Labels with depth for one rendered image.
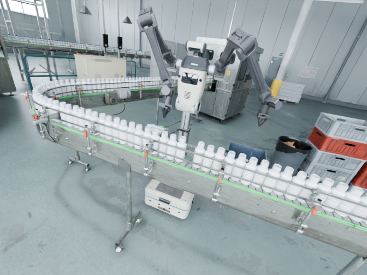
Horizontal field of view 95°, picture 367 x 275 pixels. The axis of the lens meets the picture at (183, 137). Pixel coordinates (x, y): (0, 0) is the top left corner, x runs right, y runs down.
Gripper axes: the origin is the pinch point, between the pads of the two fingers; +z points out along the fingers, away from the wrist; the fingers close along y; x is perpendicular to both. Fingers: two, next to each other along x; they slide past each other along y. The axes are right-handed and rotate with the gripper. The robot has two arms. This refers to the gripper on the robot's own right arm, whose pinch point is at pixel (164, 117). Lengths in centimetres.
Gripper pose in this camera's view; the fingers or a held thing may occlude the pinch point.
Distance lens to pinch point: 123.7
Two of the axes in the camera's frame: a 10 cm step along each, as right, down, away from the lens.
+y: 9.3, 2.7, -2.4
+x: 2.7, -0.6, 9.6
